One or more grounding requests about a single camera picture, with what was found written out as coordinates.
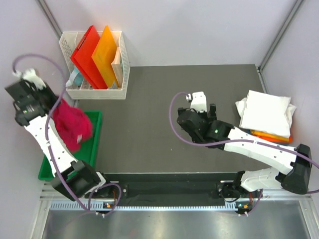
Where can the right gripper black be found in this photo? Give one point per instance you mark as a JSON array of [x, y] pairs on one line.
[[205, 114]]

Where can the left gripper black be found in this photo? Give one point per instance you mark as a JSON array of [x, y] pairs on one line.
[[54, 97]]

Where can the magenta t shirt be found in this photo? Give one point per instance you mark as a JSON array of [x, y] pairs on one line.
[[72, 125]]

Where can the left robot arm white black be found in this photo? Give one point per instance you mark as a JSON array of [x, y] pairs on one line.
[[71, 177]]

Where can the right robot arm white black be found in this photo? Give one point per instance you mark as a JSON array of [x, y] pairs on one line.
[[288, 167]]

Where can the folded white t shirt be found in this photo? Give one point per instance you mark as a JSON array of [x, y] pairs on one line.
[[266, 113]]

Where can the red plastic board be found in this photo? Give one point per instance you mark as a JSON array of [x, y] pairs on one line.
[[82, 59]]

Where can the white plastic basket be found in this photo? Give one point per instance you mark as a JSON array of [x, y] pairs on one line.
[[68, 41]]

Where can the green plastic tray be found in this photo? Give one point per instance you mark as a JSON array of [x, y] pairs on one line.
[[87, 151]]

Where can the orange plastic board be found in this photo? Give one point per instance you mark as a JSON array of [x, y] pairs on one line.
[[103, 56]]

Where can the wooden board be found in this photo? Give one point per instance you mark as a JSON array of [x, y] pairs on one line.
[[118, 67]]

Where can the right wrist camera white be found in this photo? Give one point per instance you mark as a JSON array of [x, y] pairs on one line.
[[197, 101]]

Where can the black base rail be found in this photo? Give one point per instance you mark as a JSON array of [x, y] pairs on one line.
[[176, 189]]

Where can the white slotted cable duct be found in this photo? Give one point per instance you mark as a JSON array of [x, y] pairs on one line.
[[106, 206]]

